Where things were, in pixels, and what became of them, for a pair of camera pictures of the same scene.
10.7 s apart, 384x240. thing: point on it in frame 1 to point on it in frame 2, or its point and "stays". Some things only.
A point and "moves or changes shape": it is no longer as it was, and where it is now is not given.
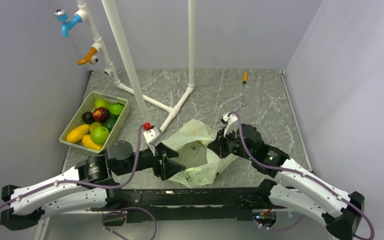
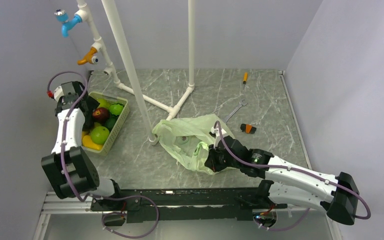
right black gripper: [218, 145] to [211, 161]
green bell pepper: [115, 109] stays
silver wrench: [241, 103] stays
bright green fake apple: [99, 135] stays
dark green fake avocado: [110, 123] stays
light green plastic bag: [202, 163] moves or changes shape
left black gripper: [168, 168] to [92, 105]
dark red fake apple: [100, 114] stays
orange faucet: [90, 57] stays
